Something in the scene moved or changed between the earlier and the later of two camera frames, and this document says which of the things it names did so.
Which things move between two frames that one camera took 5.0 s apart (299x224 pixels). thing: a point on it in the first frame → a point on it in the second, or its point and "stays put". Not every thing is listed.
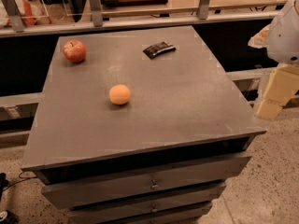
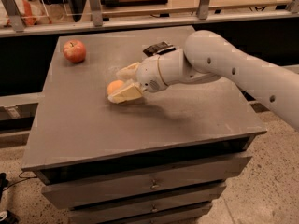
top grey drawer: (109, 188) stays put
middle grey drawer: (148, 206) stays put
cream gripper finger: (261, 40) → (129, 71)
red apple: (74, 50) stays put
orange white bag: (32, 12) stays put
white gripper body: (285, 39) → (149, 74)
